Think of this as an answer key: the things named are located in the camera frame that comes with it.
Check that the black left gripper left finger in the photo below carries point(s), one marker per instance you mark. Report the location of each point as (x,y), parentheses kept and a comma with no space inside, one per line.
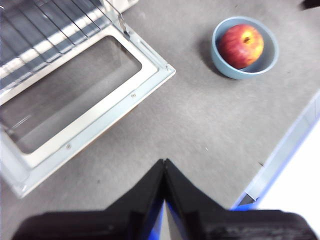
(120,222)

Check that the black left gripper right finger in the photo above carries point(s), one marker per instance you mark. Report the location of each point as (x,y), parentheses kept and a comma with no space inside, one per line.
(225,225)

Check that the blue ribbed bowl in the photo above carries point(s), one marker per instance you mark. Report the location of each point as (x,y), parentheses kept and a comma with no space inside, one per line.
(225,67)

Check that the red yellow apple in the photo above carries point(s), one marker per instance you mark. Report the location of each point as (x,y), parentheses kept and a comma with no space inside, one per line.
(240,47)

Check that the cream Toshiba toaster oven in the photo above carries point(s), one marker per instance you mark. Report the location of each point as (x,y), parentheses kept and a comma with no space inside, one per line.
(125,3)

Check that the grey table edge rail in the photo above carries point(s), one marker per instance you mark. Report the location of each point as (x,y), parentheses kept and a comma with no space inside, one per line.
(282,150)

